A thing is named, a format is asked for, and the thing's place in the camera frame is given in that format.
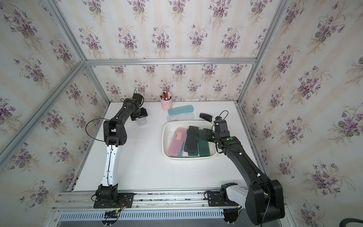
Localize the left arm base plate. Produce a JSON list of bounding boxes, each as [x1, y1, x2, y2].
[[93, 193, 135, 209]]

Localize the white plastic storage box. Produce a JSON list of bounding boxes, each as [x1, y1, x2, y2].
[[162, 120, 217, 160]]

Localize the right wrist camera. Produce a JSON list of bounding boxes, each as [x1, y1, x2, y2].
[[214, 116, 228, 133]]

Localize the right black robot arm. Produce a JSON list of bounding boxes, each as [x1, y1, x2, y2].
[[201, 128, 285, 225]]

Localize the teal pencil case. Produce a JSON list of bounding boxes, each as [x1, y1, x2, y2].
[[168, 105, 194, 116]]

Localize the light blue pencil case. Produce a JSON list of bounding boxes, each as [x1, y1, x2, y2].
[[178, 147, 184, 158]]

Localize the aluminium rail base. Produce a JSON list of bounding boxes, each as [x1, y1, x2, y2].
[[46, 188, 241, 227]]

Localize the black pencil case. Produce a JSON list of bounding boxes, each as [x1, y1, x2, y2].
[[184, 126, 199, 156]]

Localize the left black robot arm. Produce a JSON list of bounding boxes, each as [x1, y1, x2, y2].
[[95, 94, 148, 203]]

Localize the pink pen cup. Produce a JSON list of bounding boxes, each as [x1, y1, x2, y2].
[[160, 91, 173, 111]]

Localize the black stapler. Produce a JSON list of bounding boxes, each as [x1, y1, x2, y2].
[[199, 113, 212, 122]]

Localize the pink pencil case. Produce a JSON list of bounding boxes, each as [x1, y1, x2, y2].
[[168, 127, 187, 158]]

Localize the dark green pencil case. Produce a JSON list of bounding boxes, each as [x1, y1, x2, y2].
[[188, 147, 199, 157], [198, 130, 210, 157]]

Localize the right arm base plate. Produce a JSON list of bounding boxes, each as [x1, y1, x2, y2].
[[204, 190, 239, 207]]

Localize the clear frosted pencil case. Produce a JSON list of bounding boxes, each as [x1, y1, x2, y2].
[[136, 117, 147, 127]]

